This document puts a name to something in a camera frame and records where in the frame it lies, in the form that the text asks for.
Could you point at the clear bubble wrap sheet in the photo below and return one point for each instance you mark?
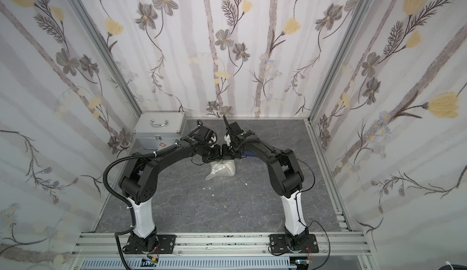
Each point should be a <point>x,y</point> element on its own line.
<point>221,168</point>

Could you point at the silver metal case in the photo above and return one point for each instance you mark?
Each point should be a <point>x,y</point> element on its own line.
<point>158,130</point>

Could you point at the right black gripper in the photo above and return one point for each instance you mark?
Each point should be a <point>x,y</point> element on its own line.
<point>231,147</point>

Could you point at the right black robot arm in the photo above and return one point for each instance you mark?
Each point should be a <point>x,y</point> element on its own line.
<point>285,175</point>

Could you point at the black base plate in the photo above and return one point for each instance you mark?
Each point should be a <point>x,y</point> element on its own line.
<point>157,244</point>
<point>285,244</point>

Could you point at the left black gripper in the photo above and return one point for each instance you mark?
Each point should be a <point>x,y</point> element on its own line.
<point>212,151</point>

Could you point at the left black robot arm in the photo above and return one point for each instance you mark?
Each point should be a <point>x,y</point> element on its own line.
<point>140,180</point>

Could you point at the aluminium front rail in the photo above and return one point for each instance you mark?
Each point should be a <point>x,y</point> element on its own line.
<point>256,251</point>

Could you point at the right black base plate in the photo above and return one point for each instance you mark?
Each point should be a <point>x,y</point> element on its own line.
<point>285,244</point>

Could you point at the blue tape dispenser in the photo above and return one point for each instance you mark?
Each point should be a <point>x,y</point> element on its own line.
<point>248,154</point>

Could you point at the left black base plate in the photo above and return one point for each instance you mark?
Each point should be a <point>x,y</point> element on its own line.
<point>157,244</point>

